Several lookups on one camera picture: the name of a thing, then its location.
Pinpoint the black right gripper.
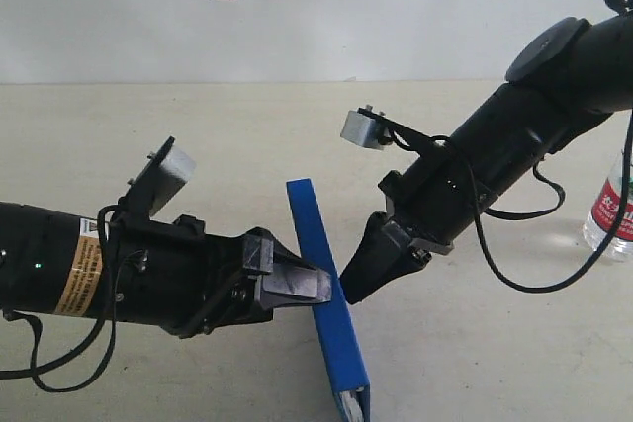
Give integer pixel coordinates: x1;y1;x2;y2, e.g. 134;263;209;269
339;137;495;304

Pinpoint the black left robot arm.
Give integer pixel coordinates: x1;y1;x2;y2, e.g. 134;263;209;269
1;204;332;339

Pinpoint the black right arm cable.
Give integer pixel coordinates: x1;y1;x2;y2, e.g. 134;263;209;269
390;0;633;294

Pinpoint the clear bottle with red label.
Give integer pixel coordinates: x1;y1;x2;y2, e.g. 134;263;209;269
583;150;632;262

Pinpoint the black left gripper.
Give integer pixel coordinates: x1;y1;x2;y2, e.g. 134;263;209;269
107;215;332;339

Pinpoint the blue binder folder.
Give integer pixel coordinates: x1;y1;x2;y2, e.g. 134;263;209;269
286;178;371;422

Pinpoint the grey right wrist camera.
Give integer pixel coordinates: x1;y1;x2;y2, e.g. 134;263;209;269
340;106;439;156

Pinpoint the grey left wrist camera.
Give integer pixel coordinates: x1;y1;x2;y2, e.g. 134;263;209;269
120;136;196;217

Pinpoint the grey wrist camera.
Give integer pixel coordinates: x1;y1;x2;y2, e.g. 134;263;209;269
340;106;439;156
120;136;196;217

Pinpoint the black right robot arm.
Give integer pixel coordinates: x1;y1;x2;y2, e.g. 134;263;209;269
339;14;632;304

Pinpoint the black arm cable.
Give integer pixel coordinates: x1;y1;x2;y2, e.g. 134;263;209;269
0;204;149;392
390;0;633;294

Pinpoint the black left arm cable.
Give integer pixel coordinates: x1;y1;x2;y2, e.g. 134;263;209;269
0;204;149;392

